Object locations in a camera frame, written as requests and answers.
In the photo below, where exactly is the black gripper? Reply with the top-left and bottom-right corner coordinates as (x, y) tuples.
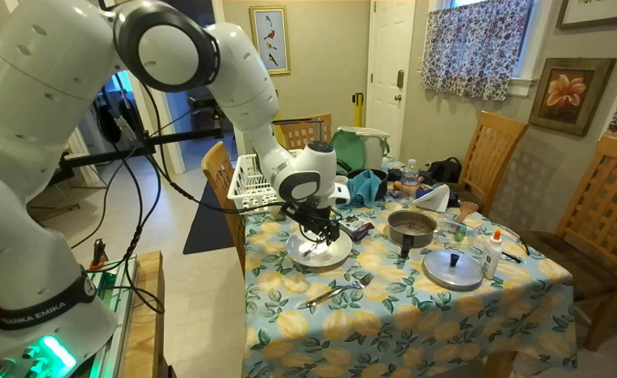
(281, 202), (341, 243)

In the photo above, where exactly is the silver fork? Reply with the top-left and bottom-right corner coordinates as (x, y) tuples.
(304, 273), (374, 307)

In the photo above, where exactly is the silver pot with handle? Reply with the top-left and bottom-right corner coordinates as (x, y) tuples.
(389, 211), (436, 258)

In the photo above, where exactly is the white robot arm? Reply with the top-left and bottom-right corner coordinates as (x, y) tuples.
(0, 0), (341, 378)

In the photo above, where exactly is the white round plate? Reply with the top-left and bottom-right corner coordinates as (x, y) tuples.
(285, 231), (352, 268)

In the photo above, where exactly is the silver pot lid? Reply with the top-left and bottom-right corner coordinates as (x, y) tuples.
(422, 249), (483, 292)

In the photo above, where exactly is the dark snack packet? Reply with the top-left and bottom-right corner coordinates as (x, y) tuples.
(343, 222), (374, 243)

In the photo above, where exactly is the teal towel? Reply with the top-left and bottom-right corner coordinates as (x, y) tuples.
(346, 168), (386, 205)

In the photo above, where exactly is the white plastic basket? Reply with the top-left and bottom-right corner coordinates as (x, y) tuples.
(226, 154), (281, 212)

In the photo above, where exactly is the clear water bottle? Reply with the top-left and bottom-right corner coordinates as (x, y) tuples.
(400, 157), (419, 198)

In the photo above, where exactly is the white paper napkin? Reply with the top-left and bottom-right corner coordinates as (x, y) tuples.
(415, 185), (450, 212)

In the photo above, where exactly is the wooden chair near robot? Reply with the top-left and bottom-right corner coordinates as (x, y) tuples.
(202, 141), (246, 268)

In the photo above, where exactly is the lemon pattern tablecloth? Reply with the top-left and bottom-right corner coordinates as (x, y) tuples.
(244, 200), (577, 378)

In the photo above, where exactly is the white glue bottle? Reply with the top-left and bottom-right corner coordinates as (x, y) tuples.
(483, 229), (501, 280)

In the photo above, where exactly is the wooden chair far side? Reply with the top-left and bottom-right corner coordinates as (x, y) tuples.
(457, 112), (527, 212)

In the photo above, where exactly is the white door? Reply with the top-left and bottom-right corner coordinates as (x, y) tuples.
(366, 0), (415, 157)

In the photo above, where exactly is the wooden workbench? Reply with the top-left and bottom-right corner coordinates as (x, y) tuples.
(117, 253), (165, 378)

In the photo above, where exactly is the floral curtain right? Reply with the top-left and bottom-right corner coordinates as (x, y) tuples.
(422, 0), (534, 100)

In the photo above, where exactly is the wooden lattice chair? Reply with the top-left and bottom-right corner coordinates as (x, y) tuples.
(524, 134), (617, 350)

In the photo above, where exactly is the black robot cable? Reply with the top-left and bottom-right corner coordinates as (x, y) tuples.
(69, 69), (289, 317)

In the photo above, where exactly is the flower picture frame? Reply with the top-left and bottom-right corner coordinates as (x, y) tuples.
(529, 56), (616, 136)

